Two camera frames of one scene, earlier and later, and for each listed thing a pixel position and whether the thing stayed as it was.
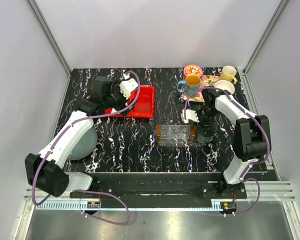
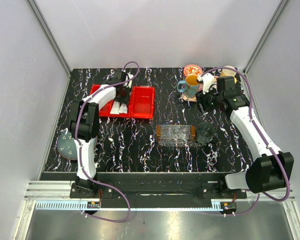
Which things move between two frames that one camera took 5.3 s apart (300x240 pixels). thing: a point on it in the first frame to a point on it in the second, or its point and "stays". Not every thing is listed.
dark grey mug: x=204 y=134 stays
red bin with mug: x=144 y=106 stays
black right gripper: x=203 y=123 to x=201 y=102
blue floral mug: x=191 y=84 stays
